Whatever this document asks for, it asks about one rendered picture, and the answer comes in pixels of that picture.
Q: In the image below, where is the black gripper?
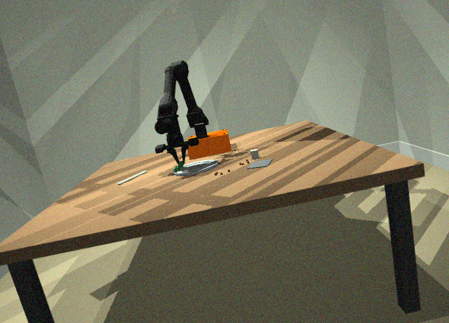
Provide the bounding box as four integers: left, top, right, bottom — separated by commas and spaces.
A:
155, 128, 199, 165

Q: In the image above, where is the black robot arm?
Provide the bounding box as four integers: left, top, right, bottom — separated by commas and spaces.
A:
154, 60, 209, 149

